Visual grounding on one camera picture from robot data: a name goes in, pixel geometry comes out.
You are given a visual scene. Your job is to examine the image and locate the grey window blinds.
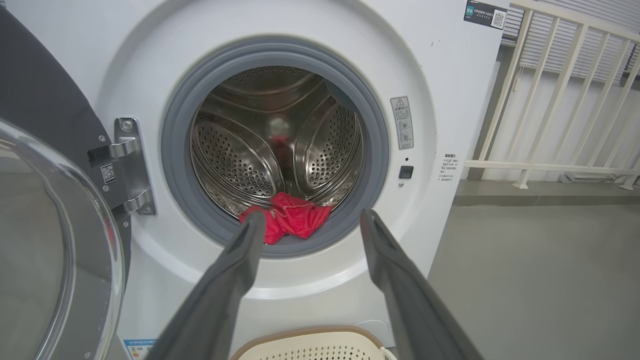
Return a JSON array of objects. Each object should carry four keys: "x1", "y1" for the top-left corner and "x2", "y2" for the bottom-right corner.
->
[{"x1": 501, "y1": 0, "x2": 640, "y2": 87}]

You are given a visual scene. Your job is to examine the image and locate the cream laundry basket brown rim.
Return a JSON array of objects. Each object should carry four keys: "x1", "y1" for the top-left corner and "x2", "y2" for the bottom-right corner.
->
[{"x1": 229, "y1": 326, "x2": 397, "y2": 360}]

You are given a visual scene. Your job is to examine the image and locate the grey warning sticker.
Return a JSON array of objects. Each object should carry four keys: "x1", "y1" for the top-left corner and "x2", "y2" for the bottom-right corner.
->
[{"x1": 390, "y1": 96, "x2": 415, "y2": 151}]

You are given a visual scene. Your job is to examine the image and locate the white front-load washing machine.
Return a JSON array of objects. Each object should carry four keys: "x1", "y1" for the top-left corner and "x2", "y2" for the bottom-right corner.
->
[{"x1": 0, "y1": 0, "x2": 511, "y2": 360}]

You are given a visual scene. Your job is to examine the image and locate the metal door hinge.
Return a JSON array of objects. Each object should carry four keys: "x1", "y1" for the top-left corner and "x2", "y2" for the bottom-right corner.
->
[{"x1": 87, "y1": 117, "x2": 157, "y2": 216}]

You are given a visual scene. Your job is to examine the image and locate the white slatted railing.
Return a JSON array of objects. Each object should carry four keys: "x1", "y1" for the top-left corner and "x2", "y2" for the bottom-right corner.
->
[{"x1": 462, "y1": 0, "x2": 640, "y2": 191}]

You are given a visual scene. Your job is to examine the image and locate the black QR code sticker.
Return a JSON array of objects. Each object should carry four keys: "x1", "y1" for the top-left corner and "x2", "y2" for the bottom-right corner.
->
[{"x1": 463, "y1": 0, "x2": 509, "y2": 30}]

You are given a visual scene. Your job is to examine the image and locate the blue energy label sticker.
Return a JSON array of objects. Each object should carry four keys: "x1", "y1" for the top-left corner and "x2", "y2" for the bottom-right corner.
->
[{"x1": 122, "y1": 339, "x2": 157, "y2": 360}]

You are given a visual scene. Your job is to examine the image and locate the steel perforated washer drum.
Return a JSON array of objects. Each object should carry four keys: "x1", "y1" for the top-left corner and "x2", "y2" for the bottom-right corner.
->
[{"x1": 190, "y1": 65, "x2": 364, "y2": 221}]

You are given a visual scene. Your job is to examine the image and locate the washing machine door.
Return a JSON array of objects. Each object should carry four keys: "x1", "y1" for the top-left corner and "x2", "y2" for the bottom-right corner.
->
[{"x1": 0, "y1": 5, "x2": 132, "y2": 360}]

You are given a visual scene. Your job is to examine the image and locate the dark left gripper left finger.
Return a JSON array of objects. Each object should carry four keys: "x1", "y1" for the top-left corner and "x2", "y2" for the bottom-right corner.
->
[{"x1": 145, "y1": 210, "x2": 267, "y2": 360}]

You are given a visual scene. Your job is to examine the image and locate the round white filter cover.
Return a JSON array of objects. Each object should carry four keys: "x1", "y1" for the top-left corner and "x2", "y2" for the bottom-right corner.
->
[{"x1": 355, "y1": 320, "x2": 390, "y2": 347}]

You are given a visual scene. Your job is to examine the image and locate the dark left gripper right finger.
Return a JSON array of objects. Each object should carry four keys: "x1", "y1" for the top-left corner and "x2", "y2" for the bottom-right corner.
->
[{"x1": 360, "y1": 209, "x2": 484, "y2": 360}]

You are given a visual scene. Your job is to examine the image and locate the grey rubber door gasket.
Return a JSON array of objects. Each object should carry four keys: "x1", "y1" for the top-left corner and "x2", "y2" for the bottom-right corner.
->
[{"x1": 160, "y1": 37, "x2": 390, "y2": 259}]

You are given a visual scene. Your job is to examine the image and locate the small black text label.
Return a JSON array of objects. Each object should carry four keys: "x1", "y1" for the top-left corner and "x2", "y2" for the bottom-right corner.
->
[{"x1": 438, "y1": 152, "x2": 456, "y2": 182}]

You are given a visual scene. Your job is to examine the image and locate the red cloth garment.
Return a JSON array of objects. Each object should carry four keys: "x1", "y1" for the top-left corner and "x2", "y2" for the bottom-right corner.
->
[{"x1": 239, "y1": 192, "x2": 334, "y2": 246}]

